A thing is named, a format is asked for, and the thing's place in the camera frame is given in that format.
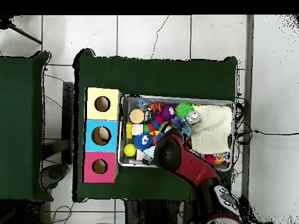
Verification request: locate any clear mesh bin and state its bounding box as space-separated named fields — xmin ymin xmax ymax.
xmin=118 ymin=95 xmax=236 ymax=172

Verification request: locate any wooden box with three holes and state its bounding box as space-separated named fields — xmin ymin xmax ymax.
xmin=82 ymin=86 xmax=122 ymax=184

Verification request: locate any round wooden disc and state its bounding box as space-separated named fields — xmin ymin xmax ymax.
xmin=129 ymin=108 xmax=145 ymax=124

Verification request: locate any small green spiky ball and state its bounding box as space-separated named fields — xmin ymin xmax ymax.
xmin=159 ymin=121 xmax=178 ymax=134

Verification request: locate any orange tiger striped toy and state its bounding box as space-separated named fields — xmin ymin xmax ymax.
xmin=149 ymin=101 xmax=164 ymax=113

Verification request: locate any blue fuzzy ball with eyes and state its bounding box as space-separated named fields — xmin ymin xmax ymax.
xmin=133 ymin=132 xmax=154 ymax=151

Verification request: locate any purple spiky ball with eyes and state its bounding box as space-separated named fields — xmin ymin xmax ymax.
xmin=160 ymin=104 xmax=178 ymax=121

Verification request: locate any mint green knit cloth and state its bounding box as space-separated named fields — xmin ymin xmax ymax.
xmin=142 ymin=145 xmax=158 ymax=162

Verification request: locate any yellow ball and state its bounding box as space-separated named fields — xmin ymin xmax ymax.
xmin=123 ymin=143 xmax=137 ymax=157

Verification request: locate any large green spiky ball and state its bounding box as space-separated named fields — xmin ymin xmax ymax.
xmin=175 ymin=101 xmax=195 ymax=121

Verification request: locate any cream waffle cloth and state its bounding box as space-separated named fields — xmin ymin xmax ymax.
xmin=189 ymin=104 xmax=233 ymax=155

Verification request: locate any green cloth side table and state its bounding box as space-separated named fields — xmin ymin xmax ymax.
xmin=0 ymin=50 xmax=52 ymax=202

